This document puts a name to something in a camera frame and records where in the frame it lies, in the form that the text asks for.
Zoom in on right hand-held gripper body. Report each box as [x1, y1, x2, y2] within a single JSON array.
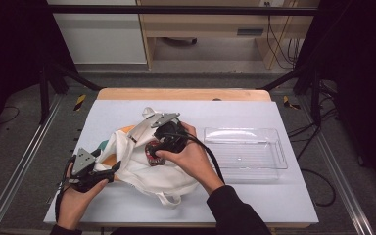
[[150, 112, 189, 154]]

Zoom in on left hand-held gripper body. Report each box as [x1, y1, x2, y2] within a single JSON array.
[[68, 147, 116, 194]]

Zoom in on cream canvas tote bag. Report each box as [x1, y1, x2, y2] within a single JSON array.
[[94, 106, 201, 208]]

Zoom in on person's right hand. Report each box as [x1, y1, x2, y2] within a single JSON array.
[[156, 121, 226, 196]]

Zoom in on person's left hand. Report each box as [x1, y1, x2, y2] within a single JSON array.
[[56, 162, 110, 231]]

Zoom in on white table mat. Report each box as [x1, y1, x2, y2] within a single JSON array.
[[43, 99, 320, 226]]

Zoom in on yellow black tape strip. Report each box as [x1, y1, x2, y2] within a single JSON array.
[[73, 94, 87, 113], [282, 95, 302, 111]]

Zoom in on clear plastic tray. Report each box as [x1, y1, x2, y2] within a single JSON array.
[[203, 126, 289, 182]]

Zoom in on black metal stand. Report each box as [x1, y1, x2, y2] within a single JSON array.
[[38, 61, 103, 125], [259, 62, 325, 127]]

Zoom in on white cabinet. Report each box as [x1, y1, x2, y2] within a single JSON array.
[[46, 0, 148, 65]]

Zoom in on light wooden desk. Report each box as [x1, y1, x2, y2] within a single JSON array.
[[136, 0, 321, 71]]

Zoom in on black curtain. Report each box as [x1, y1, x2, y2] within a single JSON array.
[[0, 0, 76, 150], [297, 0, 376, 199]]

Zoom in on right hand-held gripper cable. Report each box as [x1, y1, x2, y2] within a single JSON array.
[[162, 131, 226, 184]]

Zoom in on hand-held gripper cable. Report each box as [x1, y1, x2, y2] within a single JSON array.
[[54, 156, 77, 223], [162, 131, 226, 184]]

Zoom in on left hand-held gripper cable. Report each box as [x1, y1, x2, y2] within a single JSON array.
[[54, 156, 77, 223]]

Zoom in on aluminium floor rail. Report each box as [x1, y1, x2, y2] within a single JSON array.
[[298, 95, 375, 235], [0, 94, 64, 235]]

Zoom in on thin black floor cable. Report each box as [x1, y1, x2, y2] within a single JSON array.
[[0, 105, 21, 125]]

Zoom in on black horizontal frame bar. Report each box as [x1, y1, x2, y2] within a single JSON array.
[[46, 4, 319, 17]]

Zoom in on hanging black desk cables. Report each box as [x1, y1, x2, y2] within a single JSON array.
[[263, 1, 304, 71]]

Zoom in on black floor cables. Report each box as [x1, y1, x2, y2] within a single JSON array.
[[286, 81, 339, 208]]

